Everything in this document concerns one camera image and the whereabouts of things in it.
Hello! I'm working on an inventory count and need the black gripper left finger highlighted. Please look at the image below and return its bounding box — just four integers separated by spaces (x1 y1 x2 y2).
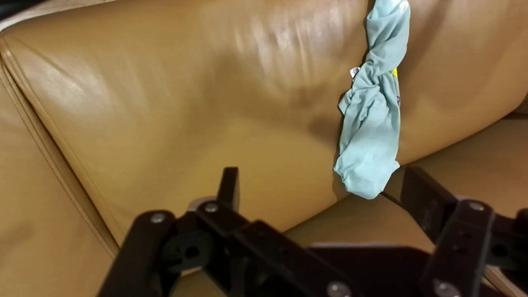
97 165 355 297

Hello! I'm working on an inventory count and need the brown leather couch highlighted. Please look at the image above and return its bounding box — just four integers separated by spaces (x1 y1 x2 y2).
0 0 528 297

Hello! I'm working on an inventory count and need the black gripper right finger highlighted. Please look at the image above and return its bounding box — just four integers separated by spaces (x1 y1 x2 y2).
401 165 528 297

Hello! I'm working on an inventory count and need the grey blue sock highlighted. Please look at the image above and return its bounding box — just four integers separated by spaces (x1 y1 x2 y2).
332 0 412 202

